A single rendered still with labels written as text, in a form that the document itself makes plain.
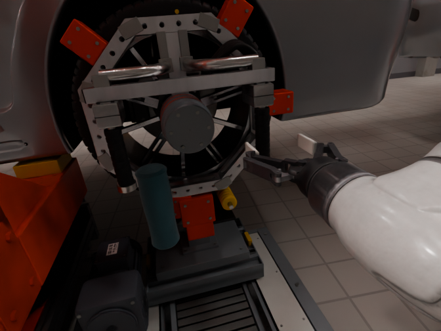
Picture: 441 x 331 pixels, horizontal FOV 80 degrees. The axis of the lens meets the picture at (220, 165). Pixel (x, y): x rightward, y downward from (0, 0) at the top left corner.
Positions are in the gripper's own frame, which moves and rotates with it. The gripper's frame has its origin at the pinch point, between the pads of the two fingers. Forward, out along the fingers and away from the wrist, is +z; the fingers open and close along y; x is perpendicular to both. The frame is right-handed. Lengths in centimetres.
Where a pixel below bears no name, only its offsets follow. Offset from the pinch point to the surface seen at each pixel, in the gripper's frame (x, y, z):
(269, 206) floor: -82, 37, 94
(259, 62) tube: 17.2, 0.1, 8.9
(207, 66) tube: 17.3, -11.6, 10.4
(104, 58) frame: 21.2, -35.4, 27.7
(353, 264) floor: -82, 55, 32
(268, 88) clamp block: 11.7, 0.9, 5.8
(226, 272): -65, -9, 31
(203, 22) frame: 27.7, -8.5, 27.4
